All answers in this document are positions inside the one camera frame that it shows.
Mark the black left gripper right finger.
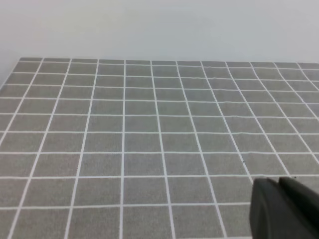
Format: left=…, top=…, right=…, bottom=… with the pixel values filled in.
left=279, top=177, right=319, bottom=224

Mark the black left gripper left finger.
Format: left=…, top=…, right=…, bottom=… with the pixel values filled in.
left=249, top=178, right=319, bottom=239

